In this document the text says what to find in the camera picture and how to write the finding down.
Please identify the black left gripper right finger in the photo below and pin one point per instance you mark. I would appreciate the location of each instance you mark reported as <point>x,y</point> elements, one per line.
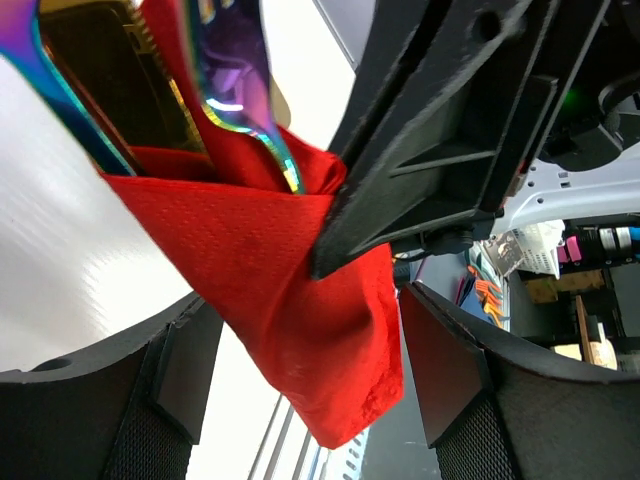
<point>495,406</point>

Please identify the iridescent rainbow spoon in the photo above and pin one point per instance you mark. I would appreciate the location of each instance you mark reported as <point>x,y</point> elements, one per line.
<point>22,46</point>

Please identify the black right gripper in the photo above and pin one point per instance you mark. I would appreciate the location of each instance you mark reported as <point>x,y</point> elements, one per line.
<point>572,147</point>

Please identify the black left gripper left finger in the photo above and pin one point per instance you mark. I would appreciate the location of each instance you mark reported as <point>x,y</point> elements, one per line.
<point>130,406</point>

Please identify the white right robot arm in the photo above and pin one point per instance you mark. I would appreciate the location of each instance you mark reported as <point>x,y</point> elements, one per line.
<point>469,118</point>

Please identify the iridescent rainbow fork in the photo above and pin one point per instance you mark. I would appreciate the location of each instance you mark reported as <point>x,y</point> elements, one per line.
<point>230,69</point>

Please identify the gold knife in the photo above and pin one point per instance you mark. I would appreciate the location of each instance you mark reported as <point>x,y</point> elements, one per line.
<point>106,53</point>

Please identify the beige oblong utensil tray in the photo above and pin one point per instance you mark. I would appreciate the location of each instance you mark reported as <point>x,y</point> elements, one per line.
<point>280,107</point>

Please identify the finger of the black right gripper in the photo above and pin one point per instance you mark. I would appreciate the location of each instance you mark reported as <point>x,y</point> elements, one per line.
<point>427,124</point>

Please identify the aluminium front rail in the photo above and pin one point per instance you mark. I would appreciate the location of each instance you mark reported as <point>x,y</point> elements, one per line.
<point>287,450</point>

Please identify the white slotted cable duct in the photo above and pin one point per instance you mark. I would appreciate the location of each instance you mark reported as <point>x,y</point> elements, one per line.
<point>350,457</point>

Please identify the red paper napkin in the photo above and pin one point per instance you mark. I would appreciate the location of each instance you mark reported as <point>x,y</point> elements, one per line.
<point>243,241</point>

